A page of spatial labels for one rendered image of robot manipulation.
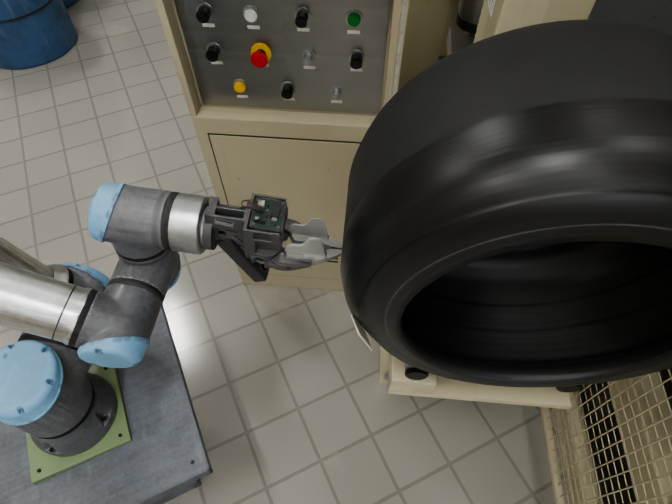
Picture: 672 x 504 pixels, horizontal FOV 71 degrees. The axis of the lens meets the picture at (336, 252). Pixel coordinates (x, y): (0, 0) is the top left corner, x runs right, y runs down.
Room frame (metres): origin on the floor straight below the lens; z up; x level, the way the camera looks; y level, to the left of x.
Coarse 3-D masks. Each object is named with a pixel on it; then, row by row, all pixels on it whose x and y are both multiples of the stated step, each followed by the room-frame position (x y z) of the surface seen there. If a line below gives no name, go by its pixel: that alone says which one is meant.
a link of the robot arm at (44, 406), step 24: (24, 336) 0.41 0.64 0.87; (0, 360) 0.35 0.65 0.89; (24, 360) 0.35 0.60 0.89; (48, 360) 0.35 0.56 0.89; (72, 360) 0.37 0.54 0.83; (0, 384) 0.31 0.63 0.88; (24, 384) 0.31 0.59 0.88; (48, 384) 0.31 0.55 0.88; (72, 384) 0.33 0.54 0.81; (0, 408) 0.26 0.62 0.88; (24, 408) 0.26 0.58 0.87; (48, 408) 0.27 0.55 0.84; (72, 408) 0.29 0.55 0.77; (48, 432) 0.25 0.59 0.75
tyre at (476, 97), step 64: (448, 64) 0.53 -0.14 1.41; (512, 64) 0.47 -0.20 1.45; (576, 64) 0.45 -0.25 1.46; (640, 64) 0.44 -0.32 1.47; (384, 128) 0.50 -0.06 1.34; (448, 128) 0.41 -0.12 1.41; (512, 128) 0.37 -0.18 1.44; (576, 128) 0.35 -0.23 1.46; (640, 128) 0.35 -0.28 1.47; (384, 192) 0.38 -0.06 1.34; (448, 192) 0.33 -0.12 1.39; (512, 192) 0.31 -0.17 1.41; (576, 192) 0.30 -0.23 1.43; (640, 192) 0.29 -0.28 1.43; (384, 256) 0.32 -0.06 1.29; (448, 256) 0.30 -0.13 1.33; (512, 256) 0.55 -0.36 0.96; (576, 256) 0.53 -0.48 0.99; (640, 256) 0.48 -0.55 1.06; (384, 320) 0.30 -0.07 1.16; (448, 320) 0.42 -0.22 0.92; (512, 320) 0.43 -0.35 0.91; (576, 320) 0.40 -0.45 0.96; (640, 320) 0.37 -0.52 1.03; (512, 384) 0.28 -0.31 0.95; (576, 384) 0.28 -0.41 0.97
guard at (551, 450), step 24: (624, 384) 0.35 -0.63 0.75; (552, 408) 0.42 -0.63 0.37; (576, 408) 0.37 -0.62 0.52; (648, 408) 0.28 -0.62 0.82; (552, 432) 0.36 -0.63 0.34; (576, 432) 0.32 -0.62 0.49; (600, 432) 0.29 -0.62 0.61; (552, 456) 0.29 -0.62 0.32; (624, 456) 0.22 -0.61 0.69; (552, 480) 0.23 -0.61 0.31; (600, 480) 0.19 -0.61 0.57; (648, 480) 0.16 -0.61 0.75
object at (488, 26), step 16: (496, 0) 0.72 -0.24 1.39; (512, 0) 0.68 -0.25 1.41; (528, 0) 0.68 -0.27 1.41; (544, 0) 0.68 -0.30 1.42; (560, 0) 0.67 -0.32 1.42; (576, 0) 0.67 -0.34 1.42; (592, 0) 0.67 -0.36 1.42; (480, 16) 0.80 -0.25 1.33; (496, 16) 0.69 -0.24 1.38; (512, 16) 0.68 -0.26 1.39; (528, 16) 0.68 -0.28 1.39; (544, 16) 0.67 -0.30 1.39; (560, 16) 0.67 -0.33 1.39; (576, 16) 0.67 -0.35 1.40; (480, 32) 0.77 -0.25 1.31; (496, 32) 0.68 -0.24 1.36
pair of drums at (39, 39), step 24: (0, 0) 2.64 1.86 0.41; (24, 0) 2.71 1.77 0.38; (48, 0) 2.84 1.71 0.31; (72, 0) 3.38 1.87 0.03; (0, 24) 2.61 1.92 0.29; (24, 24) 2.67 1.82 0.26; (48, 24) 2.76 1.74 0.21; (72, 24) 2.98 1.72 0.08; (0, 48) 2.60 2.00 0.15; (24, 48) 2.63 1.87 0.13; (48, 48) 2.70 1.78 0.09
